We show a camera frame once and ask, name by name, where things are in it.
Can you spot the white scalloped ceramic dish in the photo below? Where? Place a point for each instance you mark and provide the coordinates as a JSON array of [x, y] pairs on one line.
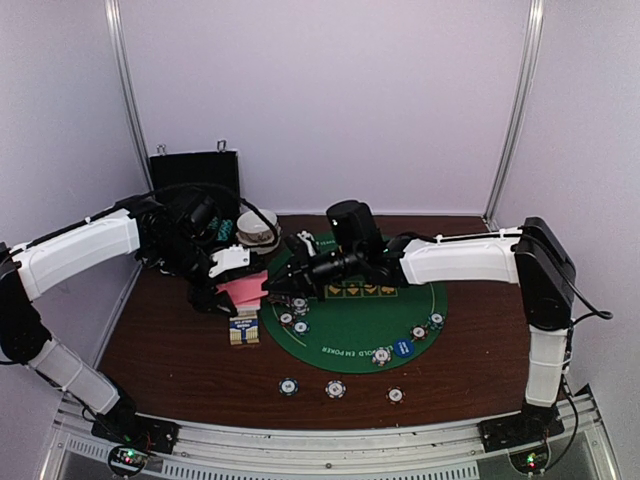
[[261, 248]]

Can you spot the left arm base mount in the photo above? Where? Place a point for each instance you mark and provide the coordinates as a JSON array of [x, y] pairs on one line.
[[147, 434]]

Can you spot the right aluminium frame post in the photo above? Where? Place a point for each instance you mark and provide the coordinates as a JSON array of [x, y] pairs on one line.
[[526, 73]]

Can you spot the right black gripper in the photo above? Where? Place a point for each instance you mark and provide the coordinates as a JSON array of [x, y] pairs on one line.
[[300, 273]]

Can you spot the blue small blind button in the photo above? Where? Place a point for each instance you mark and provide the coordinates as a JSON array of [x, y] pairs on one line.
[[403, 348]]

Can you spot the white ceramic bowl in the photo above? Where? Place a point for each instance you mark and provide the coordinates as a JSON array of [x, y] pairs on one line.
[[251, 227]]

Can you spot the brown poker chip stack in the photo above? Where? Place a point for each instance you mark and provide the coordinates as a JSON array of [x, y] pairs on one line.
[[395, 395]]

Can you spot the black poker chip case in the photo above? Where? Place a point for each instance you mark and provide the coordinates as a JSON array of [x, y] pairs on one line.
[[219, 167]]

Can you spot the aluminium frame post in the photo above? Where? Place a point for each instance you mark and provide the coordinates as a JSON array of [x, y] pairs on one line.
[[117, 37], [526, 73]]

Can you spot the green round poker mat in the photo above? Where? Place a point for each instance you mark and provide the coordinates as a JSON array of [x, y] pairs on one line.
[[353, 320]]

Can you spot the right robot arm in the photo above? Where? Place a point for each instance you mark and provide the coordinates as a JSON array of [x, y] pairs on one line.
[[529, 256]]

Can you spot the red playing card deck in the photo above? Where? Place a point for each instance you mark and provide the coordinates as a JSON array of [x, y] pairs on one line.
[[247, 290]]

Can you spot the blue white poker chip stack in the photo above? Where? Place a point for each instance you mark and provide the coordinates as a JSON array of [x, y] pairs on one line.
[[335, 389]]

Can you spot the left aluminium frame post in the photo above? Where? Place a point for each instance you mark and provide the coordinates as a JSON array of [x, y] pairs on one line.
[[117, 37]]

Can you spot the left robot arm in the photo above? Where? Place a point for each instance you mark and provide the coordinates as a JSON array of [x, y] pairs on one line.
[[31, 269]]

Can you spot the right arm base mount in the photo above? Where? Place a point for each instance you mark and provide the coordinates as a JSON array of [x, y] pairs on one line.
[[516, 430]]

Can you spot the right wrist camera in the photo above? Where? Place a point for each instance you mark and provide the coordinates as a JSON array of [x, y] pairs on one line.
[[354, 227]]

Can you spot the teal poker chip stack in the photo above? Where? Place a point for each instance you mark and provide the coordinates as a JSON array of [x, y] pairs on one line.
[[288, 387]]

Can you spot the teal chip row in case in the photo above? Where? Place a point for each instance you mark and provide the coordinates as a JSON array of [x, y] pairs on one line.
[[223, 229]]

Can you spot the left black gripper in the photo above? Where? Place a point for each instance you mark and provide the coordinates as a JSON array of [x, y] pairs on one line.
[[204, 296]]

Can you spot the front aluminium rail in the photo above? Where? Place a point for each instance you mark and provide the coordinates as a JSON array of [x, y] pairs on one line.
[[453, 450]]

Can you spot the gold striped card box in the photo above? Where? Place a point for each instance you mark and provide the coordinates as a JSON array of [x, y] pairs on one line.
[[244, 329]]

